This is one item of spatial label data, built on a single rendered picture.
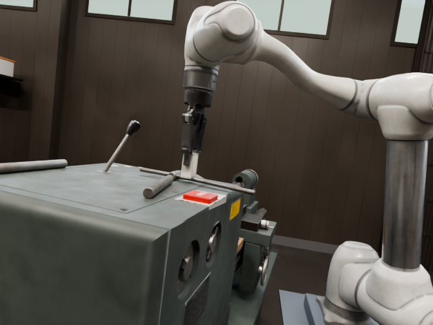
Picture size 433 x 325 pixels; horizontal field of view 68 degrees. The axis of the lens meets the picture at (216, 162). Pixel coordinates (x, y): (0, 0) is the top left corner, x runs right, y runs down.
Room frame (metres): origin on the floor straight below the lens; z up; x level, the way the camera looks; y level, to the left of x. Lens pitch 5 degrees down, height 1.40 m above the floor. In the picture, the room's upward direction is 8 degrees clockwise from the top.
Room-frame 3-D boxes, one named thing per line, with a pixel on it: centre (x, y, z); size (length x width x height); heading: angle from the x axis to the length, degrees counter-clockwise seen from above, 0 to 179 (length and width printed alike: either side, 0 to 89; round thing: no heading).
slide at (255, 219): (1.75, -0.07, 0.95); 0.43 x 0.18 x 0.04; 74
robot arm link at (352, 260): (1.12, -0.55, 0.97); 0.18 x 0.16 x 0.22; 19
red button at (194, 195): (0.68, 0.02, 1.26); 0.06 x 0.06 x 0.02; 74
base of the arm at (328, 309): (1.15, -0.54, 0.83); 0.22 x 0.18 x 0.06; 173
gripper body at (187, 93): (0.88, 0.07, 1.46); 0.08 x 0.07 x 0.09; 164
